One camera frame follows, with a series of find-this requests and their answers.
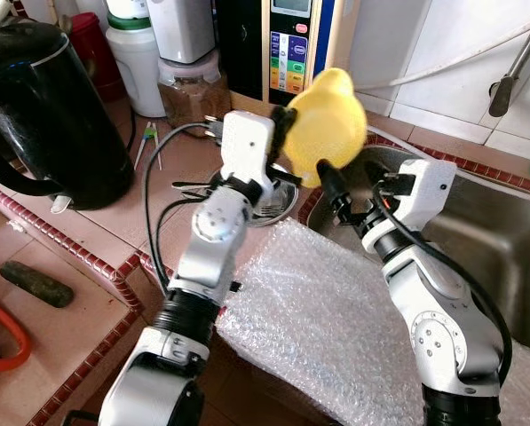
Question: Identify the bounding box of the red plastic container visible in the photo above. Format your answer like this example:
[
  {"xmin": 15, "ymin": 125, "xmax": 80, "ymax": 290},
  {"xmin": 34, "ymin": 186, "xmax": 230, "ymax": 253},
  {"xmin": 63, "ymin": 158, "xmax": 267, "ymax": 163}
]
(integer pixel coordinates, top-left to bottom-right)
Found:
[{"xmin": 67, "ymin": 12, "xmax": 123, "ymax": 101}]

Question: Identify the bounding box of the black electric kettle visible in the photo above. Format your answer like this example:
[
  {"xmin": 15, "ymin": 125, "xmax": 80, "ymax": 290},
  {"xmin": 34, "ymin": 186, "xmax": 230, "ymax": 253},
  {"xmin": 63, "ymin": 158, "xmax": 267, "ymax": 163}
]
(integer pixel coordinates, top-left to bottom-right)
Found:
[{"xmin": 0, "ymin": 20, "xmax": 138, "ymax": 211}]

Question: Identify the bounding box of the wall tap with grey lever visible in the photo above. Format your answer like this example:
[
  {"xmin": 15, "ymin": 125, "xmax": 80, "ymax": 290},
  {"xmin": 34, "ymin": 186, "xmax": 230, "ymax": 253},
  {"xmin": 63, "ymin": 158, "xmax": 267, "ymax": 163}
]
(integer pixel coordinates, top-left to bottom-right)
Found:
[{"xmin": 489, "ymin": 20, "xmax": 530, "ymax": 119}]

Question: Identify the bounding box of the yellow plastic bowl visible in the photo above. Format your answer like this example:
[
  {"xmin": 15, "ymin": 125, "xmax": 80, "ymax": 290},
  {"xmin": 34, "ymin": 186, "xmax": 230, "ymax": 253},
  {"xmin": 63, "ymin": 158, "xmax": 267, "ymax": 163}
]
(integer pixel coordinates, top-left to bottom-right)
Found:
[{"xmin": 284, "ymin": 67, "xmax": 369, "ymax": 188}]

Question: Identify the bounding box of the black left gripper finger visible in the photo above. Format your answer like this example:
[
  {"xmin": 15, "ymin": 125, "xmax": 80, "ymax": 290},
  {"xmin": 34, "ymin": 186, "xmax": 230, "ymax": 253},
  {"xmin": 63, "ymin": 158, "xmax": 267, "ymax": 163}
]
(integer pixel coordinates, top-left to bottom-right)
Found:
[{"xmin": 272, "ymin": 105, "xmax": 299, "ymax": 147}]

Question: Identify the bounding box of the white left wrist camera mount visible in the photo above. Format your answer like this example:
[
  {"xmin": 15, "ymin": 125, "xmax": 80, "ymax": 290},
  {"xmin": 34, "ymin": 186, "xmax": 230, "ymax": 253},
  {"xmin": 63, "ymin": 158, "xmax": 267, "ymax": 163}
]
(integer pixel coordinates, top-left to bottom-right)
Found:
[{"xmin": 220, "ymin": 110, "xmax": 277, "ymax": 207}]

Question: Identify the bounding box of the white tap hose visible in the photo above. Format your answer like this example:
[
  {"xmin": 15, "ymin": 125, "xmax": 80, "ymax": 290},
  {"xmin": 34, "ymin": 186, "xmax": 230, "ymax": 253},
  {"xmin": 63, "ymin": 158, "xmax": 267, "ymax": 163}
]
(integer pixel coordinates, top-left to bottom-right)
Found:
[{"xmin": 353, "ymin": 13, "xmax": 530, "ymax": 91}]

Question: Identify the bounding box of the shiny steel bowl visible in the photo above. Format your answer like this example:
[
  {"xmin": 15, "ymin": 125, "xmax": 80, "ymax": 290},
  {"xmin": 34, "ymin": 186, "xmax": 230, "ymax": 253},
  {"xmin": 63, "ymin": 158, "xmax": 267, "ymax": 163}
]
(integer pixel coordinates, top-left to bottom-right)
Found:
[{"xmin": 171, "ymin": 158, "xmax": 301, "ymax": 228}]

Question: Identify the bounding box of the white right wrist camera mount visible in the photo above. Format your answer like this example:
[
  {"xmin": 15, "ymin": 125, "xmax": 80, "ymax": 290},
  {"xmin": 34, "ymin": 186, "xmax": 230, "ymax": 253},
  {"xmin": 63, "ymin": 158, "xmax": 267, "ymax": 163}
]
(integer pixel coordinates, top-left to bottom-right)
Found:
[{"xmin": 392, "ymin": 160, "xmax": 457, "ymax": 242}]

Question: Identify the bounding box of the white jar with green lid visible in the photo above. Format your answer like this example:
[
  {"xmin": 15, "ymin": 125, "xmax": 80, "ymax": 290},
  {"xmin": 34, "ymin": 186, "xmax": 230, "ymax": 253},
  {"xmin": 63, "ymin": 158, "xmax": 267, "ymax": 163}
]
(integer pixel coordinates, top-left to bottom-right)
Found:
[{"xmin": 105, "ymin": 0, "xmax": 166, "ymax": 118}]

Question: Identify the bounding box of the clear jar of brown powder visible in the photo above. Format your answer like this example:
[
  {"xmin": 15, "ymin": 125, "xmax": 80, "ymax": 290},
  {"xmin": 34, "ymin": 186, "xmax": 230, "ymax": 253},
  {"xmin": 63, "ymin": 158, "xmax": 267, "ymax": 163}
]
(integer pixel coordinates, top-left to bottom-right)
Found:
[{"xmin": 158, "ymin": 49, "xmax": 232, "ymax": 136}]

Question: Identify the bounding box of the stainless steel sink basin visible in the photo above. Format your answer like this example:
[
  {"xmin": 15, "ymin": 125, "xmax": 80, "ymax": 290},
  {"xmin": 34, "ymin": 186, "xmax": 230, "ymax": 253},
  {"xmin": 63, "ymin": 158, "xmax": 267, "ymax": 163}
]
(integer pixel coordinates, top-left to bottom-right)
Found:
[{"xmin": 300, "ymin": 133, "xmax": 530, "ymax": 356}]

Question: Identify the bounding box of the clear bubble wrap sheet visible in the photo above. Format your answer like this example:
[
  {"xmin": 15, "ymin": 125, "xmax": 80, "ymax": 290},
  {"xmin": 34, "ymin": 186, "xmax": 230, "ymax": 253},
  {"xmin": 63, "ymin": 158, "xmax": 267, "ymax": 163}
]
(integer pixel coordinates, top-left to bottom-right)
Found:
[{"xmin": 216, "ymin": 220, "xmax": 530, "ymax": 426}]

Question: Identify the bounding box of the white plastic jug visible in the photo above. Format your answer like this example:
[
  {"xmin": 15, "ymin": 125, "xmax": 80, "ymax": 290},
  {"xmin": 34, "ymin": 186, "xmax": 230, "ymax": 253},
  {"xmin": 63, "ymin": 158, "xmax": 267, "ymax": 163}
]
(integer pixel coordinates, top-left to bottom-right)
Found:
[{"xmin": 147, "ymin": 0, "xmax": 218, "ymax": 65}]

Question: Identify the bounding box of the dark oblong stone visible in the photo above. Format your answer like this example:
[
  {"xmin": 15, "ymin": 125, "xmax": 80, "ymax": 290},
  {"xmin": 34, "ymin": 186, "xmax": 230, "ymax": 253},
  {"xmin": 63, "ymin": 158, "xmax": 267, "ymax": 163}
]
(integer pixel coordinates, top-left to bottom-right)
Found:
[{"xmin": 0, "ymin": 260, "xmax": 75, "ymax": 309}]

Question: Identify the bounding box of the cream water ionizer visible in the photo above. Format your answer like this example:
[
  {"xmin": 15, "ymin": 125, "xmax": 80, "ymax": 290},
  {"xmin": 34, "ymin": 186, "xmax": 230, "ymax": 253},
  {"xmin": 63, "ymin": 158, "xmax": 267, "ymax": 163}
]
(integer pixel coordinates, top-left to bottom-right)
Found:
[{"xmin": 216, "ymin": 0, "xmax": 361, "ymax": 118}]

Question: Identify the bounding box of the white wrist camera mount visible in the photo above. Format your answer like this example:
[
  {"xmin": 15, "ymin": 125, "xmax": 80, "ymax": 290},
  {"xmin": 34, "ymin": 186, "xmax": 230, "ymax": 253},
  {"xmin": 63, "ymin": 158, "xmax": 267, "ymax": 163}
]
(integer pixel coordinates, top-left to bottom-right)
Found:
[
  {"xmin": 392, "ymin": 160, "xmax": 457, "ymax": 242},
  {"xmin": 220, "ymin": 110, "xmax": 277, "ymax": 207}
]

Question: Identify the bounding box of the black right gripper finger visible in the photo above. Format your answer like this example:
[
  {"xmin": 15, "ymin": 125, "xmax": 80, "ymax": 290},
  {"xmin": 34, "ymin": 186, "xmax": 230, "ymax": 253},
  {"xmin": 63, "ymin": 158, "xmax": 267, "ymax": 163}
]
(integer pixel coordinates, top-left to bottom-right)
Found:
[{"xmin": 315, "ymin": 158, "xmax": 350, "ymax": 209}]

